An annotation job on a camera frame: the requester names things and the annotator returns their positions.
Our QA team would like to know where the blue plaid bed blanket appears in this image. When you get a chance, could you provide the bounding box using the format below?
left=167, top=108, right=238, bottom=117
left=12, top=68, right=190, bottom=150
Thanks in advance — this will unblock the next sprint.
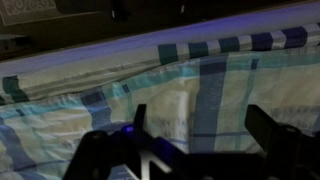
left=0, top=22, right=320, bottom=180

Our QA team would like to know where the white bed mattress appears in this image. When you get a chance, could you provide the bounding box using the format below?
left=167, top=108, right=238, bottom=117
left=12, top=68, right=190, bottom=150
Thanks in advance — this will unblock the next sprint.
left=0, top=0, right=320, bottom=105

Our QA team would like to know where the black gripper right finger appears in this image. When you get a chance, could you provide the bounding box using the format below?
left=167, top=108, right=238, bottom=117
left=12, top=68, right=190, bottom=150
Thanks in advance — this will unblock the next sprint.
left=245, top=105, right=282, bottom=153

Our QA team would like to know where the wooden bed frame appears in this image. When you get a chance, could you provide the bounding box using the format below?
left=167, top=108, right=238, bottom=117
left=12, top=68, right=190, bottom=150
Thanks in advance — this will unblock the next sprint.
left=0, top=0, right=317, bottom=60

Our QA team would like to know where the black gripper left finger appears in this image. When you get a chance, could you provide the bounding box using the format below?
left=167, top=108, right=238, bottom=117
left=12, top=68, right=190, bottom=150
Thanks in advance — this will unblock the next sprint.
left=133, top=104, right=147, bottom=132

